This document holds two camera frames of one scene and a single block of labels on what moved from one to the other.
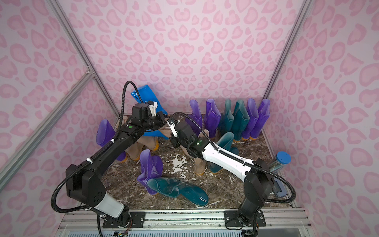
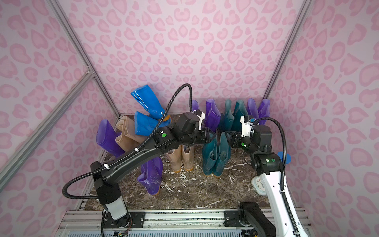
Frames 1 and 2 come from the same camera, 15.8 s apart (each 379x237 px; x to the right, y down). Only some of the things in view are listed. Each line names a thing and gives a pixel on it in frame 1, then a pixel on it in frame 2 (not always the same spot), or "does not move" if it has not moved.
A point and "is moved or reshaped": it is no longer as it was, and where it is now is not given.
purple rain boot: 251,116 does not move
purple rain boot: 104,134 does not move
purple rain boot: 212,117 does not move
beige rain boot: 150,142 is moved or reshaped
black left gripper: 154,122 -> 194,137
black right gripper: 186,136 -> 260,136
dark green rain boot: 175,188 is moved or reshaped
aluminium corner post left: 82,53 does not move
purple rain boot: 152,167 does not move
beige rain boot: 200,164 -> 187,155
